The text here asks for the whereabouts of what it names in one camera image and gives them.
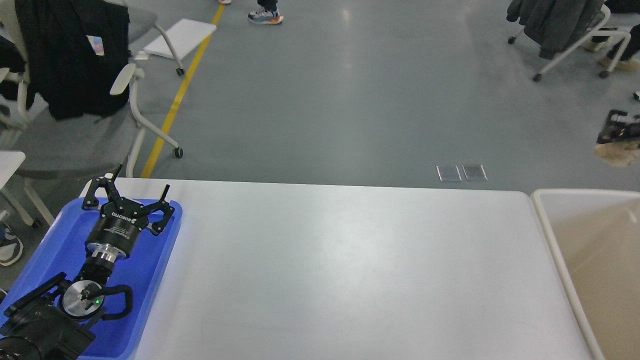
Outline passer-by colourful sneaker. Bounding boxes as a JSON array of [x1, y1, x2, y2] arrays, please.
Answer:
[[247, 7, 284, 25]]

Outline white side table corner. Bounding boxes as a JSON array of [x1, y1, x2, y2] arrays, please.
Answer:
[[0, 150, 26, 189]]

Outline white chair with dark coat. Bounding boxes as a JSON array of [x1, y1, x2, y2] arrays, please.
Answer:
[[507, 3, 633, 83]]

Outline right metal floor plate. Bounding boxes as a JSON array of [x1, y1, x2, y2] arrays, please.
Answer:
[[462, 164, 489, 182]]

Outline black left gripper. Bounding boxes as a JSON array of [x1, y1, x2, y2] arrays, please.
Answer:
[[81, 164, 176, 260]]

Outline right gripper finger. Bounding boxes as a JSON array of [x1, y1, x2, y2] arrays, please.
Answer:
[[596, 109, 640, 144]]

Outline grey office chair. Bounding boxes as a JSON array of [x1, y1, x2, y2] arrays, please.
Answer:
[[1, 0, 184, 225]]

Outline black jacket on chair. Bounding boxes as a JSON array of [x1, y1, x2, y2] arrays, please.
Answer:
[[1, 0, 130, 121]]

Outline beige plastic bin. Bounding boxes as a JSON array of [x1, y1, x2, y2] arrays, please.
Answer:
[[531, 188, 640, 360]]

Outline dark grey hanging coat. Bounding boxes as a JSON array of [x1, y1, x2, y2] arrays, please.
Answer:
[[506, 0, 605, 60]]

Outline left metal floor plate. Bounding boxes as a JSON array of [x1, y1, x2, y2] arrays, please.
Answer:
[[436, 164, 462, 183]]

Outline metal floor plate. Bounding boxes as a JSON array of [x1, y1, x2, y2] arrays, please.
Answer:
[[462, 164, 489, 182], [436, 164, 462, 183]]

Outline beige paper ball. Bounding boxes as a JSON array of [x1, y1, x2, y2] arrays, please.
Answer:
[[594, 140, 640, 167]]

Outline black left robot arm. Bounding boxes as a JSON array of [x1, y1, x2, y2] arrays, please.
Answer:
[[1, 171, 175, 360]]

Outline blue plastic tray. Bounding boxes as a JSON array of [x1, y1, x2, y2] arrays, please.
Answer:
[[1, 199, 183, 360]]

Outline sneaker at left edge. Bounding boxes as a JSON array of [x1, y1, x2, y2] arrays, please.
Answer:
[[0, 222, 24, 267]]

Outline seated person beige shoes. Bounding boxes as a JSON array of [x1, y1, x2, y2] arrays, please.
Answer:
[[584, 37, 640, 72]]

